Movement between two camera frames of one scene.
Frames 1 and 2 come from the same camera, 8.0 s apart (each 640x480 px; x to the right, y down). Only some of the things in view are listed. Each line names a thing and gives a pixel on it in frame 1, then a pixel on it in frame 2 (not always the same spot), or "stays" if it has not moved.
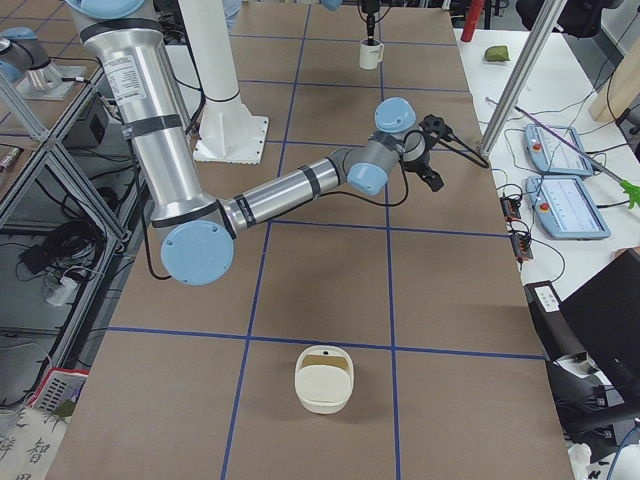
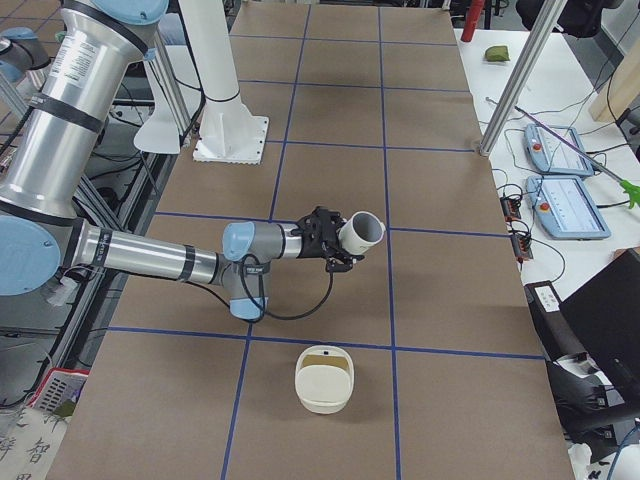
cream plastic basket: [325, 379] stays
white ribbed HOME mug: [371, 54] -> [362, 231]
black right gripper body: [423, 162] -> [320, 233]
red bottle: [473, 14] stays
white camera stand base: [229, 130] stays
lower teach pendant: [567, 207] stays
